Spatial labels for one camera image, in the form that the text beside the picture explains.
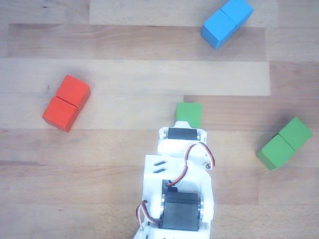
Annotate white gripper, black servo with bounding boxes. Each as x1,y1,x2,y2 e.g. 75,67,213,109
157,120,208,160

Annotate small green cube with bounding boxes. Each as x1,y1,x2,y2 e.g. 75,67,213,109
175,102,202,128

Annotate long blue block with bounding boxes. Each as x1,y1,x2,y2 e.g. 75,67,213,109
200,0,254,49

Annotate long green block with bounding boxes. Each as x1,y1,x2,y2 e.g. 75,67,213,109
256,116,314,171

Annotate long red block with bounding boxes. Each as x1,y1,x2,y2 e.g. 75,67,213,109
41,74,92,133

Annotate gripper servo cable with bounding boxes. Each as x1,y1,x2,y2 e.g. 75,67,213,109
165,142,216,188

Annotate base servo cable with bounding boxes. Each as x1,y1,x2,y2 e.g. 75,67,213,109
136,200,160,231

